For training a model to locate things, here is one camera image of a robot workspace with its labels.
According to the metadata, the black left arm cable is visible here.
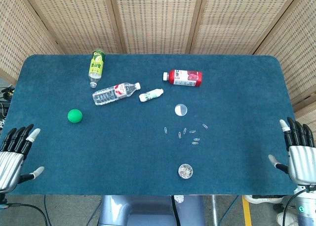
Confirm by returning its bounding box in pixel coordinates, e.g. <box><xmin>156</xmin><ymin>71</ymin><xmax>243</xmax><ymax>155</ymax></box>
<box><xmin>6</xmin><ymin>203</ymin><xmax>50</xmax><ymax>226</ymax></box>

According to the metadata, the metal table leg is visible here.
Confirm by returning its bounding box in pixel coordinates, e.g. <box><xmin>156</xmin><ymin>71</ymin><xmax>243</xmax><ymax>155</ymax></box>
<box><xmin>211</xmin><ymin>195</ymin><xmax>219</xmax><ymax>226</ymax></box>

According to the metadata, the blue floor cable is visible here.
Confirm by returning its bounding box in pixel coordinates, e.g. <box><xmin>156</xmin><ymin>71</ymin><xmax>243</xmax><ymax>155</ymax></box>
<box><xmin>221</xmin><ymin>195</ymin><xmax>240</xmax><ymax>221</ymax></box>
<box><xmin>43</xmin><ymin>195</ymin><xmax>50</xmax><ymax>226</ymax></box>

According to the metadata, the round clear paper clip container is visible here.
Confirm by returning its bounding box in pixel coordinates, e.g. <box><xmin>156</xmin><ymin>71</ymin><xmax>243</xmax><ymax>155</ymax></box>
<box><xmin>178</xmin><ymin>163</ymin><xmax>194</xmax><ymax>179</ymax></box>

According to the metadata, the red juice bottle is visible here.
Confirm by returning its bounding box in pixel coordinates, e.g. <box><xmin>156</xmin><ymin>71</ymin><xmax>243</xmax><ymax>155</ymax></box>
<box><xmin>162</xmin><ymin>69</ymin><xmax>203</xmax><ymax>88</ymax></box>

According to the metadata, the yellow-green label drink bottle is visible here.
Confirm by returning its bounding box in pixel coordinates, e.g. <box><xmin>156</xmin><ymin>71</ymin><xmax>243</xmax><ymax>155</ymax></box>
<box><xmin>88</xmin><ymin>48</ymin><xmax>106</xmax><ymax>88</ymax></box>

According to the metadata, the black equipment with cables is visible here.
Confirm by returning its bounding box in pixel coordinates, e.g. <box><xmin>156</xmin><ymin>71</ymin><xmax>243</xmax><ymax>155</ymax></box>
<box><xmin>0</xmin><ymin>86</ymin><xmax>16</xmax><ymax>128</ymax></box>

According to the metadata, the clear water bottle red label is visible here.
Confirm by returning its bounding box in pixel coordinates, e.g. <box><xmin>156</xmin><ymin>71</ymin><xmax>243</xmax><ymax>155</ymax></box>
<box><xmin>92</xmin><ymin>82</ymin><xmax>142</xmax><ymax>106</ymax></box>

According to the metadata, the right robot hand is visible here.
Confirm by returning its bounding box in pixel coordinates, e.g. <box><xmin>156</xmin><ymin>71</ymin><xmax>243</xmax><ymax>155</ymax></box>
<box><xmin>268</xmin><ymin>116</ymin><xmax>316</xmax><ymax>187</ymax></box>

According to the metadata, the white sneaker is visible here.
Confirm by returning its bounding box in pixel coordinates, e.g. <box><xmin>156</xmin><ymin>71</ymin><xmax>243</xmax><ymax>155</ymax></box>
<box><xmin>243</xmin><ymin>195</ymin><xmax>283</xmax><ymax>205</ymax></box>
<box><xmin>276</xmin><ymin>210</ymin><xmax>300</xmax><ymax>226</ymax></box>

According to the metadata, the bamboo folding screen panel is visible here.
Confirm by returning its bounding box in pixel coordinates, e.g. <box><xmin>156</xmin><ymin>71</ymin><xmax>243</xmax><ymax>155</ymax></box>
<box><xmin>189</xmin><ymin>0</ymin><xmax>307</xmax><ymax>55</ymax></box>
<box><xmin>108</xmin><ymin>0</ymin><xmax>206</xmax><ymax>55</ymax></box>
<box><xmin>0</xmin><ymin>0</ymin><xmax>62</xmax><ymax>85</ymax></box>
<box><xmin>253</xmin><ymin>0</ymin><xmax>316</xmax><ymax>128</ymax></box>
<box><xmin>21</xmin><ymin>0</ymin><xmax>127</xmax><ymax>55</ymax></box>

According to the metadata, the blue felt table cover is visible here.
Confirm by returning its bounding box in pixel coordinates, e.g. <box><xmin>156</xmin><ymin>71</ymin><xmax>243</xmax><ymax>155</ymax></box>
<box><xmin>0</xmin><ymin>54</ymin><xmax>297</xmax><ymax>196</ymax></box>

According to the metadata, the small white bottle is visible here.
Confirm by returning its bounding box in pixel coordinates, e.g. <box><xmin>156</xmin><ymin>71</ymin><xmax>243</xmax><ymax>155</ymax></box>
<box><xmin>138</xmin><ymin>88</ymin><xmax>164</xmax><ymax>103</ymax></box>

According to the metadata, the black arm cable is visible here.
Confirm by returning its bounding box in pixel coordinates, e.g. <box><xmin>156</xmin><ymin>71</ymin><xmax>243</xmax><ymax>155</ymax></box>
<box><xmin>6</xmin><ymin>203</ymin><xmax>50</xmax><ymax>226</ymax></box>
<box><xmin>282</xmin><ymin>186</ymin><xmax>310</xmax><ymax>226</ymax></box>

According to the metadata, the round clear plastic lid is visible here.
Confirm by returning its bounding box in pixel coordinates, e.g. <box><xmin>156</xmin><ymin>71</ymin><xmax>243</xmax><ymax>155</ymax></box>
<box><xmin>174</xmin><ymin>104</ymin><xmax>188</xmax><ymax>117</ymax></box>

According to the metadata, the green ball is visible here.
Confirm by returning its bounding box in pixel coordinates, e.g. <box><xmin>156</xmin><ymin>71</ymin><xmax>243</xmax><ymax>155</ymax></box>
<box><xmin>67</xmin><ymin>109</ymin><xmax>83</xmax><ymax>124</ymax></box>

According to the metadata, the blue-grey robot torso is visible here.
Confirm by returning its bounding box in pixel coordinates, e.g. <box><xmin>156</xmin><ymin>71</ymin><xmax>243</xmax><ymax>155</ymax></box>
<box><xmin>98</xmin><ymin>195</ymin><xmax>205</xmax><ymax>226</ymax></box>

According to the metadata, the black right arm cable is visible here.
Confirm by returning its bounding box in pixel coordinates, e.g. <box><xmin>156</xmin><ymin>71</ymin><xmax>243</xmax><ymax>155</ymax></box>
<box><xmin>282</xmin><ymin>186</ymin><xmax>310</xmax><ymax>226</ymax></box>

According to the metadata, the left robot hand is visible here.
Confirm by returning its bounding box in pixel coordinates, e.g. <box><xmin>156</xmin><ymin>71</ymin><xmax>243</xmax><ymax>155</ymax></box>
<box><xmin>0</xmin><ymin>124</ymin><xmax>45</xmax><ymax>194</ymax></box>

